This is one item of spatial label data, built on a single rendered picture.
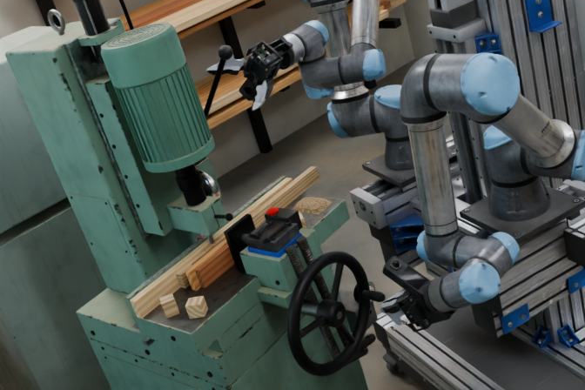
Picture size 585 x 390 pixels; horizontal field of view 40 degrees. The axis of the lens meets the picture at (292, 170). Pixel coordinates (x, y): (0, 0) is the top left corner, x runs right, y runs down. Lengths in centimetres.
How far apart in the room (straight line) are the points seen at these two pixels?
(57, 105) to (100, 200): 27
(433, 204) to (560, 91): 67
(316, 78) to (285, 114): 309
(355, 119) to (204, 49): 248
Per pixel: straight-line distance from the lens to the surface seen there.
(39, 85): 205
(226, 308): 187
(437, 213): 175
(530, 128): 174
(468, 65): 156
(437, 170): 171
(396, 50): 585
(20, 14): 424
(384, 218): 240
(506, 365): 256
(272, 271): 187
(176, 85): 180
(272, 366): 203
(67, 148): 209
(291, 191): 221
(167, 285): 197
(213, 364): 191
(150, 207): 201
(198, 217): 194
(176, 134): 183
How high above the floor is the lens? 186
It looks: 23 degrees down
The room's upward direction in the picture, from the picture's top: 17 degrees counter-clockwise
